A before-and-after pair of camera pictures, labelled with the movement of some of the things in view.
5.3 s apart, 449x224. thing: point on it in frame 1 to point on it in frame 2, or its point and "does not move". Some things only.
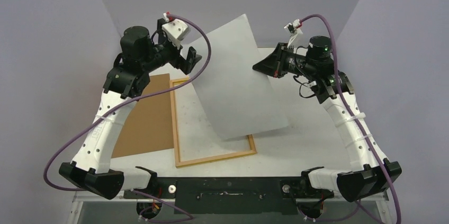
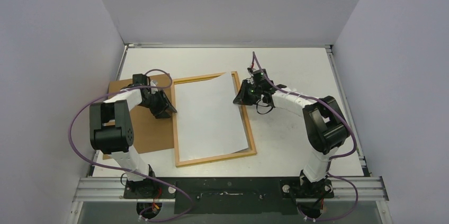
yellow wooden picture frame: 180,164 to 226,156
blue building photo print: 240,100 to 209,123
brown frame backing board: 149,128 does not move
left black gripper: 186,64 to 160,112
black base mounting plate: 231,195 does not move
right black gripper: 279,62 to 250,92
